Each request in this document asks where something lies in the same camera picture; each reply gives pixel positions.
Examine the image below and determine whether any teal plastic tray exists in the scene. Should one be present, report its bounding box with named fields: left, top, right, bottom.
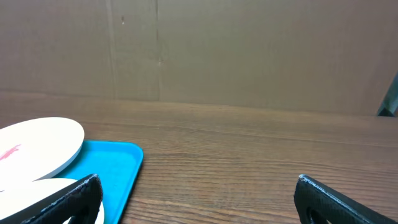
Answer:
left=56, top=140, right=144, bottom=224

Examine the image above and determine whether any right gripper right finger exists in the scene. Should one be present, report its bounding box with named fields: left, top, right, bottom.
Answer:
left=294, top=174, right=397, bottom=224

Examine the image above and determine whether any white plate with red smear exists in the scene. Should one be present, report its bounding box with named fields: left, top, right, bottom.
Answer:
left=1, top=117, right=85, bottom=189

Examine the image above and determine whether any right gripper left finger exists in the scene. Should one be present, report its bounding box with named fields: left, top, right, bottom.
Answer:
left=1, top=174, right=103, bottom=224

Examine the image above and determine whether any yellow-green plate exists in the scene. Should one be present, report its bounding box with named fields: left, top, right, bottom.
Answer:
left=0, top=177, right=105, bottom=224

